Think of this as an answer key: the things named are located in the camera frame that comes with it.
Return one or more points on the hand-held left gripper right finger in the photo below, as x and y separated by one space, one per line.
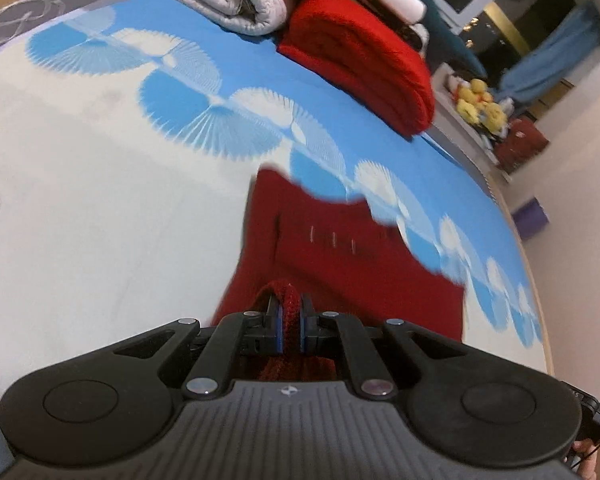
304 327

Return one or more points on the folded red blanket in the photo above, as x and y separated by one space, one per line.
360 55

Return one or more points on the person's right hand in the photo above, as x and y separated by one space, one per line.
586 460

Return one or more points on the blue curtain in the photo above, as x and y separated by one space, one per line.
550 60

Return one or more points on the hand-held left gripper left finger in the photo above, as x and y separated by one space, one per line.
279 327

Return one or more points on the yellow plush toys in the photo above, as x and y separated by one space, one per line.
480 102

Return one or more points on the blue and white printed bedsheet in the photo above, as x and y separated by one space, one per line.
80 160

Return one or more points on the red knitted small garment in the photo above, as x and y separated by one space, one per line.
330 260

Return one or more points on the teal cloth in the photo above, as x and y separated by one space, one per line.
445 35

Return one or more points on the red bag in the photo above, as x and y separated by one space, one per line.
522 142

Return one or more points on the purple box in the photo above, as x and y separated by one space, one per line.
530 216

